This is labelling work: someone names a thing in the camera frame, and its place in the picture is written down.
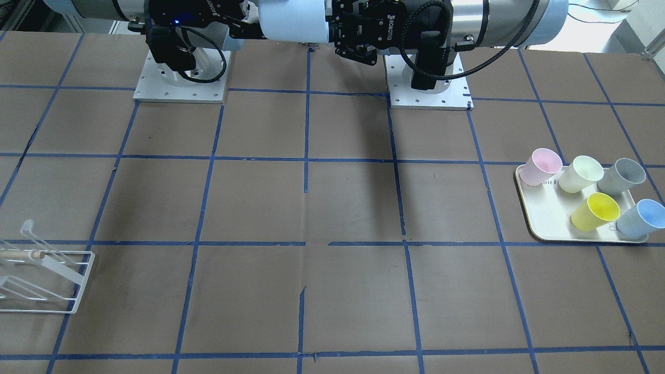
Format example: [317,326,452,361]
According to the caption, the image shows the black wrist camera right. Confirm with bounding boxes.
[147,26,196,72]

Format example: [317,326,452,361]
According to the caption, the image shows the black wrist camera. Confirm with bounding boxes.
[411,31,450,90]
[147,26,196,72]

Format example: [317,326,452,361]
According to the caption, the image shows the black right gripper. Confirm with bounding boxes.
[148,1,247,31]

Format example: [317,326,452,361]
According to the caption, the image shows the pale green plastic cup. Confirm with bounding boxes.
[558,155,605,193]

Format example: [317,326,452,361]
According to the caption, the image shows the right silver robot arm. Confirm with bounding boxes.
[44,1,249,29]

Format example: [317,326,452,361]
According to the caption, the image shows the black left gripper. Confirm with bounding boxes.
[326,1,416,66]

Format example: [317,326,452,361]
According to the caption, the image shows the pink plastic cup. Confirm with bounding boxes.
[518,148,563,186]

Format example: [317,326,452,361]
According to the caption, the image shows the light blue plastic cup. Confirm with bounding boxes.
[257,1,329,43]

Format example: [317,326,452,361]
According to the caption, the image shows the white plastic tray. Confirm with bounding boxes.
[514,165,649,244]

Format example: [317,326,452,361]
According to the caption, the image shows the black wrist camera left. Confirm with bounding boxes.
[411,31,450,90]

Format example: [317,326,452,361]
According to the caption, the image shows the wooden rack rod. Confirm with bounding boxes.
[1,249,45,261]

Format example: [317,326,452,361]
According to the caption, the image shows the blue plastic cup on tray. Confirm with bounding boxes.
[617,199,664,237]

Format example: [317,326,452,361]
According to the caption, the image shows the grey plastic cup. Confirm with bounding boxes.
[596,158,647,196]

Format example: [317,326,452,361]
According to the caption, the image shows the white wire cup rack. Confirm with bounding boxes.
[1,219,96,314]

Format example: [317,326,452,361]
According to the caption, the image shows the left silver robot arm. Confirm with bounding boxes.
[325,1,568,65]

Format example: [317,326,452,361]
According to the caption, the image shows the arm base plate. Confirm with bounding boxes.
[384,54,474,111]
[133,48,231,104]

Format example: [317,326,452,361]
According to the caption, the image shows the yellow plastic cup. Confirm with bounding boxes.
[570,192,621,232]

